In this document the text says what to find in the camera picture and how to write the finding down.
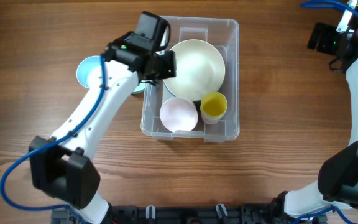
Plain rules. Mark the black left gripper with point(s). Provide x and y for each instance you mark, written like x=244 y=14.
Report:
x=171 y=68

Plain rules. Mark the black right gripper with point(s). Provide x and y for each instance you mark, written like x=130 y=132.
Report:
x=324 y=45

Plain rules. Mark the mint green plastic bowl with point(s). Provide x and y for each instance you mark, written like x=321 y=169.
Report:
x=139 y=89

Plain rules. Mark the cream plastic bowl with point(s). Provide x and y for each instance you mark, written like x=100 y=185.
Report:
x=200 y=69

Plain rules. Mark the light pink plastic bowl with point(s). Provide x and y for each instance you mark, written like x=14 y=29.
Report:
x=179 y=114

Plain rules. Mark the light blue plastic bowl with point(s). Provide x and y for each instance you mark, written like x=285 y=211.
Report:
x=85 y=70

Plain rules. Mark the yellow plastic cup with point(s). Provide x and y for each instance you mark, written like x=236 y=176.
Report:
x=214 y=104

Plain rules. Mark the dark blue bowl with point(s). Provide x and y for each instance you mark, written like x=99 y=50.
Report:
x=168 y=91

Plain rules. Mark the cream plastic cup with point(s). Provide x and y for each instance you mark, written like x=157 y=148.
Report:
x=208 y=119

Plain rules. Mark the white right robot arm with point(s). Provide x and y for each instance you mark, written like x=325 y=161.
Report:
x=336 y=187

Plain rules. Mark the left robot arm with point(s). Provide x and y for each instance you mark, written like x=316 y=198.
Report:
x=61 y=166

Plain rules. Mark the clear plastic storage bin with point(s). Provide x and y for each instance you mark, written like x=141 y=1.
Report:
x=223 y=34

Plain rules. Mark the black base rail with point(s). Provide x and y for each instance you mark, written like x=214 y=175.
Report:
x=244 y=214

